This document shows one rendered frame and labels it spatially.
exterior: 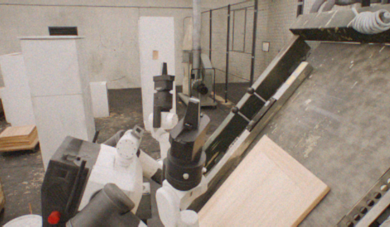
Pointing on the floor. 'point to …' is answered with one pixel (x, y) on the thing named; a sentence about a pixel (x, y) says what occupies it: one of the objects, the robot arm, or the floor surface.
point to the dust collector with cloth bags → (189, 71)
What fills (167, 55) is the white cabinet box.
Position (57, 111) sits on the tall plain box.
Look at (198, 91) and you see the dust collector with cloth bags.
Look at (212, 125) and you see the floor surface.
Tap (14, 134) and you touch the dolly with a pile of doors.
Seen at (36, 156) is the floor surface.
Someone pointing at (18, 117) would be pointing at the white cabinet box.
